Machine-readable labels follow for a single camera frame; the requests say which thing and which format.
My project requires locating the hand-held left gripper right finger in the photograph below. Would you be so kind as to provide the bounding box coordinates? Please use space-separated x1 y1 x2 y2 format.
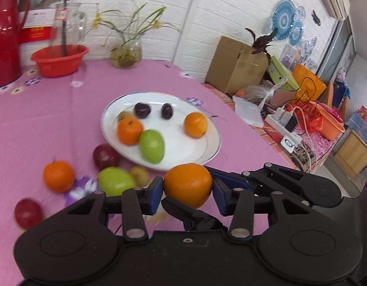
213 180 319 242

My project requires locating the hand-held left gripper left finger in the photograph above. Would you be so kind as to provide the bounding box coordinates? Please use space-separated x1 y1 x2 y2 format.
66 176 164 242

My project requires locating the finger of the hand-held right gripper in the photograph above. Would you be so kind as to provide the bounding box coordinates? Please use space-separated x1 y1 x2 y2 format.
161 197 230 232
207 163 305 197

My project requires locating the brown kiwi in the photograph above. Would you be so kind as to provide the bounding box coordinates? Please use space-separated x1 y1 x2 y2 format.
118 110 136 123
129 166 150 187

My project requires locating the smooth orange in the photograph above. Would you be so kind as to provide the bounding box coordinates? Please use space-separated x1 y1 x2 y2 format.
184 112 208 138
163 163 213 209

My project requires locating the green apple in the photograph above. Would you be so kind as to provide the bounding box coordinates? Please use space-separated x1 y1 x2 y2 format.
98 167 137 196
138 129 165 164

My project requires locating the white plate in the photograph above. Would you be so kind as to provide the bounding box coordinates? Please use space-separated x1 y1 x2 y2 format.
100 92 222 172

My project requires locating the red apple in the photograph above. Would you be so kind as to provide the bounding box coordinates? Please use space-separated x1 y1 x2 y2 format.
14 198 43 229
92 144 121 171

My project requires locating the bumpy tangerine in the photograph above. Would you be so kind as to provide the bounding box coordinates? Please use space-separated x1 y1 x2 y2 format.
43 160 75 193
117 117 144 146

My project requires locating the wooden cabinet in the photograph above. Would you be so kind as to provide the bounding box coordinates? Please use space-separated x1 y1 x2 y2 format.
333 129 367 179

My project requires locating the white round device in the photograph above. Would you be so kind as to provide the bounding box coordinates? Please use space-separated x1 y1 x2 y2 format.
281 134 303 155

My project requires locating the orange plastic basket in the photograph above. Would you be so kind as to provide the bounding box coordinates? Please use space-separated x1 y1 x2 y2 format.
294 101 346 141

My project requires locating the red plastic bag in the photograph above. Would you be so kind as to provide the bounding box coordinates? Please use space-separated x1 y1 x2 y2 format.
303 112 324 133

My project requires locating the white plastic pouch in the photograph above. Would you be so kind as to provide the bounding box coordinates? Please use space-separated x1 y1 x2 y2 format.
233 95 264 127

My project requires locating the white power strip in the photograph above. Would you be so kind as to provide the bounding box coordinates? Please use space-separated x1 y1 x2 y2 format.
265 112 305 145

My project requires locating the clear plastic bag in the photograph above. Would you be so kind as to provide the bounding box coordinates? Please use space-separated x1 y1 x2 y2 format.
240 82 288 108

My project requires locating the cardboard box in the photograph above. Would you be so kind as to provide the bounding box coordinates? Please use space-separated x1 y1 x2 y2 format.
205 36 269 94

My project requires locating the orange paper bag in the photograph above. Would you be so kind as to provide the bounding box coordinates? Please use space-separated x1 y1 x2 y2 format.
292 64 327 103

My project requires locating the green box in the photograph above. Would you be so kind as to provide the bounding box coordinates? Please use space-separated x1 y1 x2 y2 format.
267 55 299 91

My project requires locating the purple leaf plant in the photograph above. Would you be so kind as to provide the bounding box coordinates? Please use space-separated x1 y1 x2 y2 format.
245 27 276 63

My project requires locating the pink floral tablecloth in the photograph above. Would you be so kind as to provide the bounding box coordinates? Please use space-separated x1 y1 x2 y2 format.
0 60 291 286

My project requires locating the glass vase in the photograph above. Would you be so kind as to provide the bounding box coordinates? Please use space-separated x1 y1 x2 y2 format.
110 34 142 68

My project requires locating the medium blue decorative plate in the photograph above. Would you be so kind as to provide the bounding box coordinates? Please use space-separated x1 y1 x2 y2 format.
289 20 305 46

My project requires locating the red plastic basin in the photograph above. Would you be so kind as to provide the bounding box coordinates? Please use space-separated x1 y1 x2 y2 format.
31 45 89 78

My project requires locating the large blue decorative plate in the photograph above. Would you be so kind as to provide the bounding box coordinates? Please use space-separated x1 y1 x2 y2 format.
272 0 297 41

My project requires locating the green orchid plant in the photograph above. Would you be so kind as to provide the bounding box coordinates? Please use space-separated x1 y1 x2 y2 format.
85 0 181 48

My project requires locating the black stirring stick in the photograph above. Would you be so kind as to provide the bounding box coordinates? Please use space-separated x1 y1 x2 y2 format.
61 0 68 57

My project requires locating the glass pitcher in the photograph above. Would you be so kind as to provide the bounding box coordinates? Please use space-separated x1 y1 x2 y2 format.
51 2 88 50

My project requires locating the red thermos jug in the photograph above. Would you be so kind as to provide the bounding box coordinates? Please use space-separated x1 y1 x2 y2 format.
0 0 31 89

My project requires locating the bedding wall poster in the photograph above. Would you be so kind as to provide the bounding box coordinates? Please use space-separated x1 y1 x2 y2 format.
18 0 79 45

